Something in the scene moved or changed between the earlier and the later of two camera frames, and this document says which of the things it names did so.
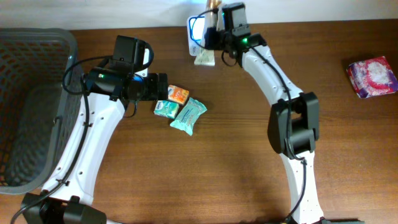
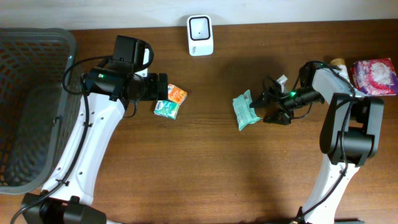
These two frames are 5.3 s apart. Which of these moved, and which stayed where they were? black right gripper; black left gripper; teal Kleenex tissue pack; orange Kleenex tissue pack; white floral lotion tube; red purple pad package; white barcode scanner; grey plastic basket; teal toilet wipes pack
Moved: black right gripper; teal toilet wipes pack; white floral lotion tube
Stayed: white barcode scanner; black left gripper; red purple pad package; grey plastic basket; teal Kleenex tissue pack; orange Kleenex tissue pack
